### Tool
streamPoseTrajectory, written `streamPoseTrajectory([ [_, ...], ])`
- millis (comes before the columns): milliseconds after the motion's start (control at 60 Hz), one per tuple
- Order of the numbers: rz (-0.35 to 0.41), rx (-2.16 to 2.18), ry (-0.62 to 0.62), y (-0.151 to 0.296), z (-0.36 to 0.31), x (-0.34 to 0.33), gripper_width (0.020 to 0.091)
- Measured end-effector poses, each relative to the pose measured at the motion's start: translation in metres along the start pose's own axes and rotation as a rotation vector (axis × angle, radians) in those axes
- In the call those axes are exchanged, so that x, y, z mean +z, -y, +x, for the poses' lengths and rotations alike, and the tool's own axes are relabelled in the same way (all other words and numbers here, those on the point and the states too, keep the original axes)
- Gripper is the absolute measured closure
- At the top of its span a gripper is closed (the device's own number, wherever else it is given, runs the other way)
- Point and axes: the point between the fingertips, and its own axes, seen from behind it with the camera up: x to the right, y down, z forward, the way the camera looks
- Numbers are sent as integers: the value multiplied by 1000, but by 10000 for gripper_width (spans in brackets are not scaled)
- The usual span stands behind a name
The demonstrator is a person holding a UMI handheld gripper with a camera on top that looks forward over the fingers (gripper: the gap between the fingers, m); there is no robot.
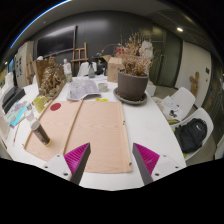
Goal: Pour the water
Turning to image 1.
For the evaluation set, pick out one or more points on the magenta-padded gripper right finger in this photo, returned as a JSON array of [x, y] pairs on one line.
[[148, 160]]

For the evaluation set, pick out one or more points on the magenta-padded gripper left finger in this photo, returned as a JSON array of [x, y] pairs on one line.
[[75, 160]]

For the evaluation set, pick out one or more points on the clear white-capped drink bottle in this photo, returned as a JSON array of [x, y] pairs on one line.
[[40, 134]]

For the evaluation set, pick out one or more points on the black backpack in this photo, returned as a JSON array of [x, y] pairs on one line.
[[191, 135]]

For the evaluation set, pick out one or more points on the flat round red coaster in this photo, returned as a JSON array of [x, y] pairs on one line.
[[55, 106]]

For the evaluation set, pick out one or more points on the grey pot saucer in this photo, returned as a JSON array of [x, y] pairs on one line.
[[133, 102]]

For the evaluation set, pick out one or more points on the white papers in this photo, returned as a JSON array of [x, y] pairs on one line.
[[170, 104]]

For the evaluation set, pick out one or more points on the yellow label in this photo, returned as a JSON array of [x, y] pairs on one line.
[[101, 99]]

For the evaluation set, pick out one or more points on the yellow-green mug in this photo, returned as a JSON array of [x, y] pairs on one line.
[[40, 104]]

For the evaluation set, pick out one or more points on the grey printed newspaper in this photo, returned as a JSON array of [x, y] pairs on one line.
[[81, 89]]

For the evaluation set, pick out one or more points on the colourful purple blue book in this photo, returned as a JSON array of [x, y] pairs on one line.
[[15, 115]]

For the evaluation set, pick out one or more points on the dried plant in grey pot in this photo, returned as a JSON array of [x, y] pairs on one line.
[[131, 85]]

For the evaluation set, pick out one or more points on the small white cup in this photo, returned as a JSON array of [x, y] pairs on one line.
[[102, 87]]

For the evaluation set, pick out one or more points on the white spray bottle green label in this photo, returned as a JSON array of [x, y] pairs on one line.
[[67, 71]]

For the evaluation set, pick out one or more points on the wooden figure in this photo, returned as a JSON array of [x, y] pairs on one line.
[[194, 83]]

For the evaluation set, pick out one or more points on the black flat boxes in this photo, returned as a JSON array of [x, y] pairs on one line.
[[11, 96]]

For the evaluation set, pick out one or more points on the grey clear spray bottle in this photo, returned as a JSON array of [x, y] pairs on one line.
[[91, 71]]

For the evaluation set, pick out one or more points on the brown cardboard box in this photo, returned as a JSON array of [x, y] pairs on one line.
[[113, 68]]

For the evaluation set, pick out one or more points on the wooden easel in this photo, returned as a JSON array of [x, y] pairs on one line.
[[80, 60], [30, 70]]

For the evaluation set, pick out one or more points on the white plaster statue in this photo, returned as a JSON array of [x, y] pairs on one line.
[[146, 50]]

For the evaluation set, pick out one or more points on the red box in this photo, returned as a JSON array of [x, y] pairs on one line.
[[119, 50]]

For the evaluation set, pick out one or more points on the long ceiling light strip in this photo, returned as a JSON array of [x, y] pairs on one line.
[[50, 10]]

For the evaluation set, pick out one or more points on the black wall screen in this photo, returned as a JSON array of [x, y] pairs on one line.
[[56, 41]]

